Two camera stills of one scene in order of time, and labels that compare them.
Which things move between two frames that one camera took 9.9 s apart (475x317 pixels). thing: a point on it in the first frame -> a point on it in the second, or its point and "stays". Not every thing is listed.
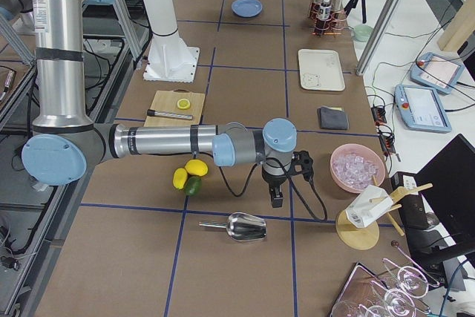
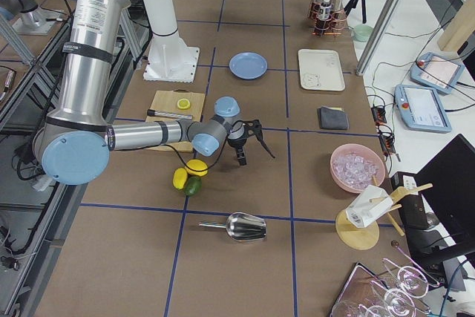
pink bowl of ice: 356,166 stays
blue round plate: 246,7 -> 248,65
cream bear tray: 320,70 stays
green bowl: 363,33 stays
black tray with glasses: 394,293 stays
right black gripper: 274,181 -> 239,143
